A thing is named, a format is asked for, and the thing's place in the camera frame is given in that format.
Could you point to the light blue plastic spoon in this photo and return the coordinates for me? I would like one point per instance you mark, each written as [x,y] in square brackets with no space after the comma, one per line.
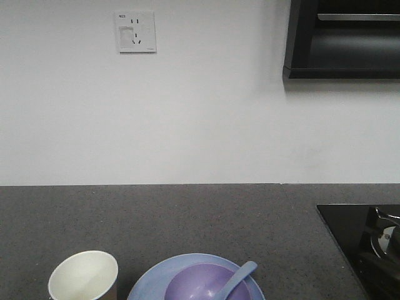
[237,278]

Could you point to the purple plastic bowl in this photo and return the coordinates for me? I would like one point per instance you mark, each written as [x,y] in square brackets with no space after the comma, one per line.
[205,280]

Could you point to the brown paper cup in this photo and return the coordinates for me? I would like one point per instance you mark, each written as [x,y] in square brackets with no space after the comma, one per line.
[85,275]

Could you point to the light blue plastic plate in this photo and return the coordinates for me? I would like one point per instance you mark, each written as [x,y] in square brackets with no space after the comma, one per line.
[153,283]

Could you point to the black range hood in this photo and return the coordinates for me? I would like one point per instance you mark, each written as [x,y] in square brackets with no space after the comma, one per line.
[342,40]

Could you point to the black gas stove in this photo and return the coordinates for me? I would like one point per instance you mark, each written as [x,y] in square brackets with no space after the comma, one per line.
[368,237]

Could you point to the white wall socket right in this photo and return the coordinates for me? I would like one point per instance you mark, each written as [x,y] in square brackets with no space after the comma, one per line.
[135,31]

